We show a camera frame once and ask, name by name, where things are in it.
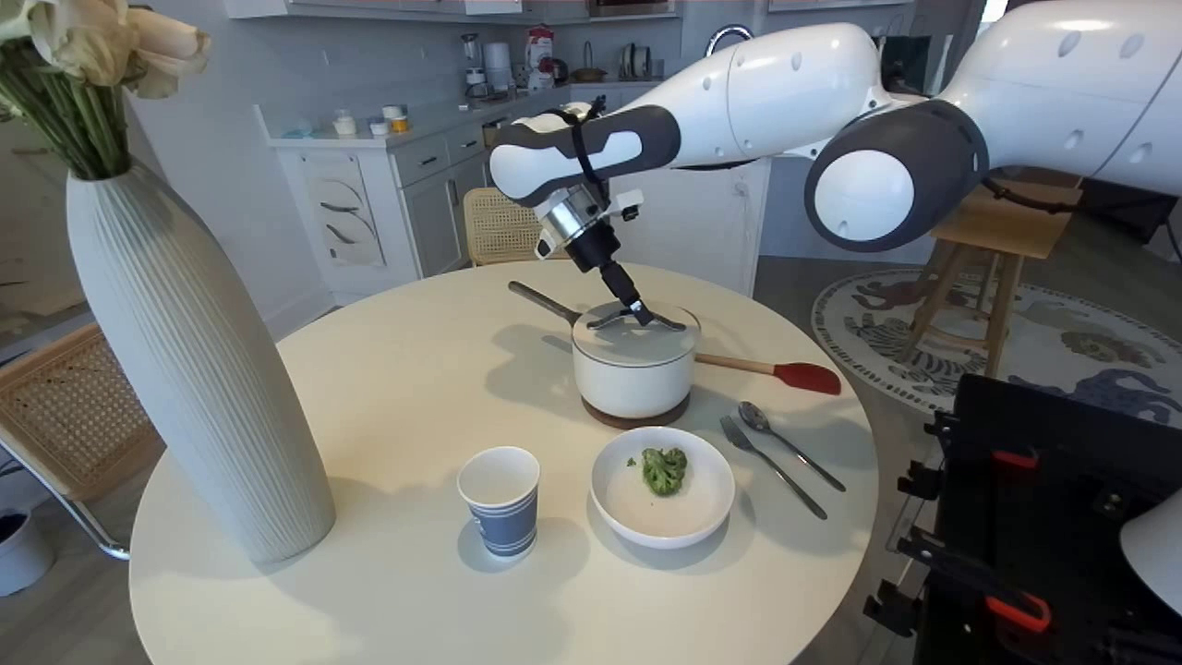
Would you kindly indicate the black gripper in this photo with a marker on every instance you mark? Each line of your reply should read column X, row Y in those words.
column 607, row 261

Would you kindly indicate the wooden spatula red head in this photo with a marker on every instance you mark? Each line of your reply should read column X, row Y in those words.
column 788, row 374

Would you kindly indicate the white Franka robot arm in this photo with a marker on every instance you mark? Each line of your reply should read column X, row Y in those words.
column 983, row 113

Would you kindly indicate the round cork trivet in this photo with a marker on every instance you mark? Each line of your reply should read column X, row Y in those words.
column 632, row 419

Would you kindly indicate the wicker back chair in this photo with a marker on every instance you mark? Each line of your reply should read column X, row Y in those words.
column 68, row 419
column 499, row 225

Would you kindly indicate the green broccoli piece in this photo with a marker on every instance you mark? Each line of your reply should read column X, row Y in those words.
column 665, row 469

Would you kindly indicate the silver spoon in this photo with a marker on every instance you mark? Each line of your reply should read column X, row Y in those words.
column 788, row 445

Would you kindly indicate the white ceramic bowl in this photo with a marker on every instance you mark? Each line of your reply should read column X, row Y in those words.
column 665, row 512

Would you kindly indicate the silver fork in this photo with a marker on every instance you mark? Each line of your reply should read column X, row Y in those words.
column 777, row 469

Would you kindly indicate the blue white paper cup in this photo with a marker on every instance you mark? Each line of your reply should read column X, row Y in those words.
column 499, row 505

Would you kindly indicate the white kitchen cabinet run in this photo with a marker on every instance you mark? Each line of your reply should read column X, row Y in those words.
column 372, row 209

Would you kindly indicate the wooden bar stool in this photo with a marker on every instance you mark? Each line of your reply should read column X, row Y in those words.
column 1001, row 233

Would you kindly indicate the round patterned rug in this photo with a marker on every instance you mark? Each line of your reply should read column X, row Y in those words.
column 1057, row 354

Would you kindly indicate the white ribbed tall vase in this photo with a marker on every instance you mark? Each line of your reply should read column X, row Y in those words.
column 198, row 392

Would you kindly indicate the black clamp orange grip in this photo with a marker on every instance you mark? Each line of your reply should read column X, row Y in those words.
column 1017, row 612

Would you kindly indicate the black perforated robot cart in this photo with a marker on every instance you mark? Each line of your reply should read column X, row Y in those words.
column 1073, row 531

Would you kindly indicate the cream flower bouquet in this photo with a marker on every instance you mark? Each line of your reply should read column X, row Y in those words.
column 76, row 59

